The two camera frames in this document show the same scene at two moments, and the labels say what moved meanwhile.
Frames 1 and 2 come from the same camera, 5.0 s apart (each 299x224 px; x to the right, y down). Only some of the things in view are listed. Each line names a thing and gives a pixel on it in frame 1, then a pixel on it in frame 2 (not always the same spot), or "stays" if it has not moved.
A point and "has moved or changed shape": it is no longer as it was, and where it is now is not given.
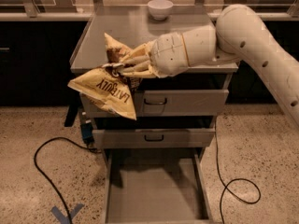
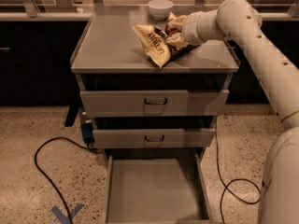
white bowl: (160, 8) stays
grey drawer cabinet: (175, 115) stays
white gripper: (169, 54) to (191, 28)
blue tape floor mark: (63, 217) stays
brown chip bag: (110, 86) has moved or changed shape
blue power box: (87, 130) stays
